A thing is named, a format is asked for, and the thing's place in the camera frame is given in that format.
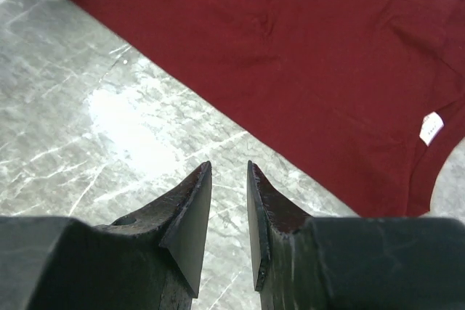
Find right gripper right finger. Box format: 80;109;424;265
247;163;464;309

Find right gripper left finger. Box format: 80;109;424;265
1;162;212;309

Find dark red t shirt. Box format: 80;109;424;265
71;0;464;217

